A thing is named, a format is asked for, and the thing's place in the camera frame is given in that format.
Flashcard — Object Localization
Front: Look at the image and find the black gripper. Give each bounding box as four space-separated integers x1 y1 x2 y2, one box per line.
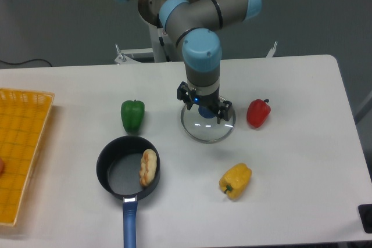
177 81 233 124

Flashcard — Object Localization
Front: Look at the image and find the glass pot lid blue knob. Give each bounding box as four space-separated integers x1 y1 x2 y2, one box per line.
180 94 237 144

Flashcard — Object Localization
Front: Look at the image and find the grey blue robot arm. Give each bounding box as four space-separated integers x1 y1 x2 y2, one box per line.
122 0 262 121

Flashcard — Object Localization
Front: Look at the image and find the red toy bell pepper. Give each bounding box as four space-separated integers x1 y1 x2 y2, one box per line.
246 99 271 128

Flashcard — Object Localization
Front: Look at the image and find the green toy bell pepper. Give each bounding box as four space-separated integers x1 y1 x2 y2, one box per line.
120 100 145 134

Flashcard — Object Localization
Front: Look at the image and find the yellow toy bell pepper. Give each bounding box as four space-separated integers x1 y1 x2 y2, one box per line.
219 163 252 200

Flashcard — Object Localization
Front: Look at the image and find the toy bread pastry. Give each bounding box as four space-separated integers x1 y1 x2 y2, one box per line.
139 149 157 188

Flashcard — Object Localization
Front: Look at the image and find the yellow plastic basket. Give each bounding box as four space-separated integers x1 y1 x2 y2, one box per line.
1 88 55 227

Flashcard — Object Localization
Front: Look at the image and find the black object at table edge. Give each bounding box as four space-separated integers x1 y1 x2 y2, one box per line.
358 204 372 233

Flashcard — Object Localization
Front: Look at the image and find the black saucepan blue handle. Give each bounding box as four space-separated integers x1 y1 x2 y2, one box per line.
96 136 160 247

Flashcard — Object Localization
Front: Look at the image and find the black cable on floor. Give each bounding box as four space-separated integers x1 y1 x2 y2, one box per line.
0 59 53 67

